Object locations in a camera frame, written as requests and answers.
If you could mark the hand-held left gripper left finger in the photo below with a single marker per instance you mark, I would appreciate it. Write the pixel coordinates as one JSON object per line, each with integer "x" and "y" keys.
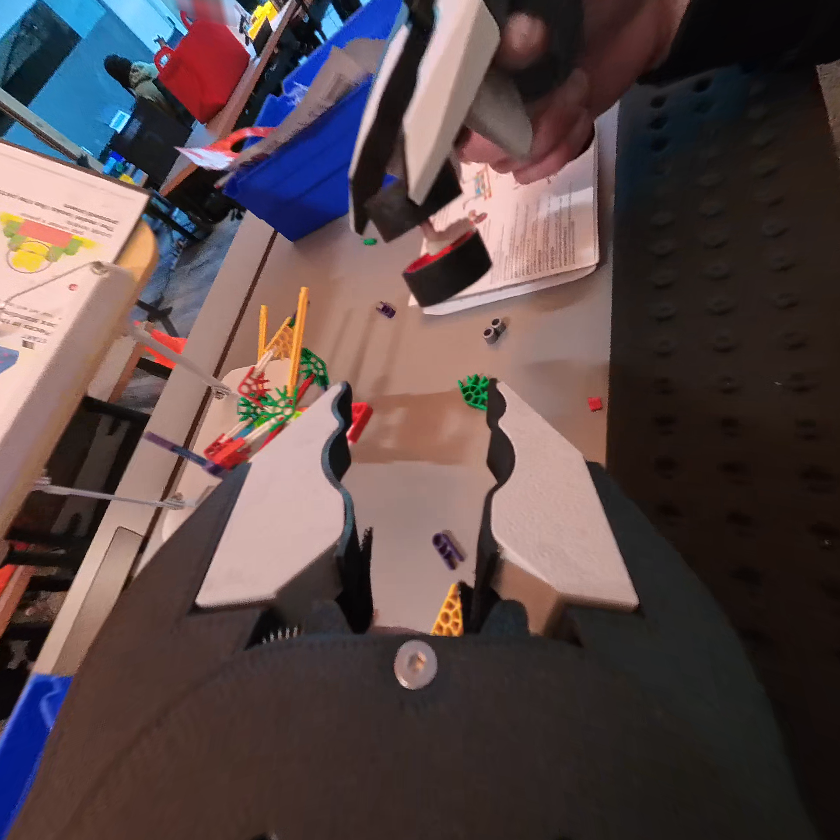
{"x": 282, "y": 525}

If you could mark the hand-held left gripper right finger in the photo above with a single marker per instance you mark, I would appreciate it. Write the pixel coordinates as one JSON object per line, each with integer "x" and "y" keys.
{"x": 558, "y": 525}

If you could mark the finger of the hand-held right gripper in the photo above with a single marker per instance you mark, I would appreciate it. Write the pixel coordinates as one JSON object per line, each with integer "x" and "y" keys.
{"x": 453, "y": 79}
{"x": 380, "y": 131}

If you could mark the colourful construction toy model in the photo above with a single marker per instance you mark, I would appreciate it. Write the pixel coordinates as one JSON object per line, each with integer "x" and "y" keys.
{"x": 275, "y": 407}

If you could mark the white axle rod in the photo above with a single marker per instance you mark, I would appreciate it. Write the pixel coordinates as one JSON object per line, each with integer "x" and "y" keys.
{"x": 439, "y": 243}

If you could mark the blue plastic bin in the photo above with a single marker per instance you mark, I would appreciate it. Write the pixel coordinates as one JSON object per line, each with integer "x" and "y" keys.
{"x": 367, "y": 26}
{"x": 308, "y": 170}
{"x": 26, "y": 735}

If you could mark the person's right forearm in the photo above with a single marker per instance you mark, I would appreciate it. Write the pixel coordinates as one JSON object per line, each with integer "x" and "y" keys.
{"x": 754, "y": 33}

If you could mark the person's right hand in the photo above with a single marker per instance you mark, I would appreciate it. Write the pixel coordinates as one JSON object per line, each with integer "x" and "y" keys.
{"x": 604, "y": 65}

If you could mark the white instruction booklet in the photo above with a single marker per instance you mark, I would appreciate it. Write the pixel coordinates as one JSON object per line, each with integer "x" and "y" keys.
{"x": 544, "y": 243}

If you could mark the yellow fan connector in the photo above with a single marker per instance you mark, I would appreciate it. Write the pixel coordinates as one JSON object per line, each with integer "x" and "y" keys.
{"x": 449, "y": 613}

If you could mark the green fan connector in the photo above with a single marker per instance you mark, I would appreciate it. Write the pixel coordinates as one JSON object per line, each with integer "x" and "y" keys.
{"x": 476, "y": 392}

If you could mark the red container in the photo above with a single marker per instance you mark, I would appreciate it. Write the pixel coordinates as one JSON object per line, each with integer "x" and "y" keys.
{"x": 203, "y": 65}

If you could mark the orange block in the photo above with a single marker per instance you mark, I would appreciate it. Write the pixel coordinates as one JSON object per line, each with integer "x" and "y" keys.
{"x": 172, "y": 346}

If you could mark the black perforated chair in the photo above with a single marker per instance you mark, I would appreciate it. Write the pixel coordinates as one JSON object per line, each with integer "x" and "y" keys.
{"x": 722, "y": 328}

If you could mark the white document stand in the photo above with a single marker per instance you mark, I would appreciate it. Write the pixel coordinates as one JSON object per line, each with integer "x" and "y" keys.
{"x": 59, "y": 367}

